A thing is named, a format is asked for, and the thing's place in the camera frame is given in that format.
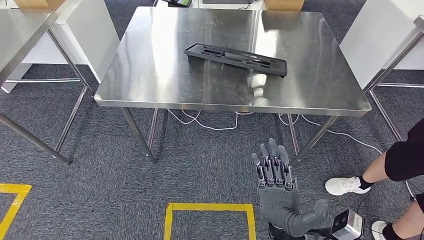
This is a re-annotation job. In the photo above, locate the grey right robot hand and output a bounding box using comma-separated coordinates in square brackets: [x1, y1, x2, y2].
[251, 138, 329, 239]

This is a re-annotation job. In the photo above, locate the black plastic plate bracket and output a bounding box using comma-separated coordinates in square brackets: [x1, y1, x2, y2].
[184, 42, 288, 79]

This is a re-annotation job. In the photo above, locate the stainless steel workbench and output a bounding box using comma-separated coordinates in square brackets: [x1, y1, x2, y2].
[93, 6, 373, 164]

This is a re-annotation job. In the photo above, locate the yellow floor tape square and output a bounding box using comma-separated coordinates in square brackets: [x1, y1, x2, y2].
[0, 183, 32, 240]
[163, 202, 257, 240]

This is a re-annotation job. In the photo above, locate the person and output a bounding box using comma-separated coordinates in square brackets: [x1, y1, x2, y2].
[324, 117, 424, 240]

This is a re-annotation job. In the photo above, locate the white cabinet block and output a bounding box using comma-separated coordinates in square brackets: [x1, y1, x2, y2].
[0, 0, 121, 94]
[339, 0, 424, 90]

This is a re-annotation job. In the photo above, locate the brown cardboard box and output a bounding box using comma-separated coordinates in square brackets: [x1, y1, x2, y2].
[13, 0, 66, 10]
[263, 0, 306, 12]

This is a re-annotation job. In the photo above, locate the white desk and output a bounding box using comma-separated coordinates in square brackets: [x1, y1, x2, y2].
[155, 0, 266, 11]

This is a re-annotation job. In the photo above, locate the black remote controller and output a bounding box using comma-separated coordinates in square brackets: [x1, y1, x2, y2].
[165, 0, 193, 8]

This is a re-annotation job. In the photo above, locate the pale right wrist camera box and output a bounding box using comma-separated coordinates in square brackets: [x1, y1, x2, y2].
[330, 208, 365, 240]

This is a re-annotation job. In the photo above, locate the white floor cable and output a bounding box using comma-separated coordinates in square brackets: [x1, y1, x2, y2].
[167, 108, 383, 156]

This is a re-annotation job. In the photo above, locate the thin black floor cable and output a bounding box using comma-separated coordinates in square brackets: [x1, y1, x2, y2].
[356, 180, 424, 240]

